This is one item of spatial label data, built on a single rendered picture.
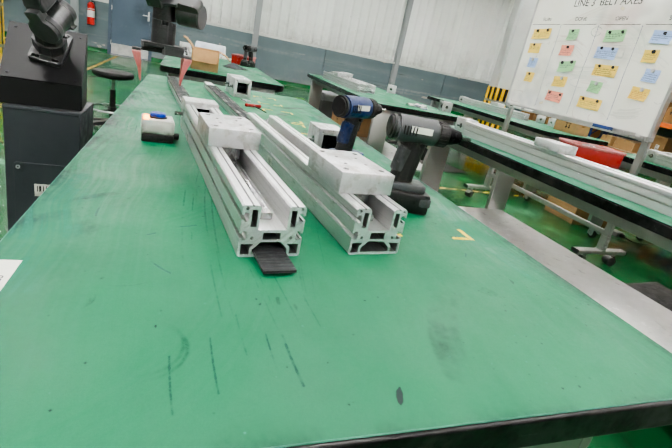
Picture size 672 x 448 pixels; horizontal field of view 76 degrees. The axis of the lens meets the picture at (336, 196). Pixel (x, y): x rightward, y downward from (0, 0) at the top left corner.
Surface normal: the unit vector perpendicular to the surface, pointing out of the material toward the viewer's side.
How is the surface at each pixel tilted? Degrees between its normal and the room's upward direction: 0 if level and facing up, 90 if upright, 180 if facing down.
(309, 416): 0
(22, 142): 90
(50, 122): 90
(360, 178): 90
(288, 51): 90
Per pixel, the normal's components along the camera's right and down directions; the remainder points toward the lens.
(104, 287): 0.19, -0.93
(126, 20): 0.29, 0.36
